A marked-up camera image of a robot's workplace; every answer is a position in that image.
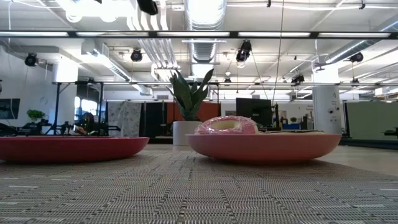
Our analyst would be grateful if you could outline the large pink frosted donut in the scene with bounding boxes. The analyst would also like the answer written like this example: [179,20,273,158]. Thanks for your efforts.
[193,114,260,136]

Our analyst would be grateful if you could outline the black bar with light strips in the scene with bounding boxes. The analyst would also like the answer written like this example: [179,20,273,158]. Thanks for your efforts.
[0,30,398,40]

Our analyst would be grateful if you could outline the patterned white curtain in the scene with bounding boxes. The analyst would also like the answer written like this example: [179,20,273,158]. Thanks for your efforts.
[107,101,143,138]

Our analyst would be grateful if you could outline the person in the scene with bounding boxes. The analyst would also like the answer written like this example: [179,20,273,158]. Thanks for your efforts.
[74,112,98,136]

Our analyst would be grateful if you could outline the green plant in white pot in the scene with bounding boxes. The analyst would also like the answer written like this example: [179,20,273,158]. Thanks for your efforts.
[166,68,215,147]

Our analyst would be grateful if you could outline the black computer monitor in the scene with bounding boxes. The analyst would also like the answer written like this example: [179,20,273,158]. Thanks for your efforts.
[235,97,274,128]

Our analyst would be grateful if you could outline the small green background plant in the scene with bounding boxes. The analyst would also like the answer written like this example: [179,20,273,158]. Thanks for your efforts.
[25,108,46,127]

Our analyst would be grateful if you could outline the dark red round plate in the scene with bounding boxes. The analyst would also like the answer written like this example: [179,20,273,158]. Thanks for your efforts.
[0,136,150,164]

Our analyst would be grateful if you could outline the grey woven placemat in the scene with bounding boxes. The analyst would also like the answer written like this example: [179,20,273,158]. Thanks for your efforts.
[0,150,398,224]

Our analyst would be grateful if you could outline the white round column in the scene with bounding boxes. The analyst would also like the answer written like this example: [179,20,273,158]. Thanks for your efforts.
[312,67,343,135]

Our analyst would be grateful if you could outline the silver ventilation duct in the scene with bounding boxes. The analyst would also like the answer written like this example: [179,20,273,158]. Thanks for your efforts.
[183,0,228,63]

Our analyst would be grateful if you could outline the black metal stand frame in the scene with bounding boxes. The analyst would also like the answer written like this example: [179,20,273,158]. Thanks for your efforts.
[52,81,105,136]

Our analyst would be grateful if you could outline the dark wall screen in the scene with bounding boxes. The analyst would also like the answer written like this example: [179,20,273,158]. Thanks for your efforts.
[0,98,21,120]

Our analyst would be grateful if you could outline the green partition wall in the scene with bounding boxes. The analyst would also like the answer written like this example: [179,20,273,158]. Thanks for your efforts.
[345,101,398,141]

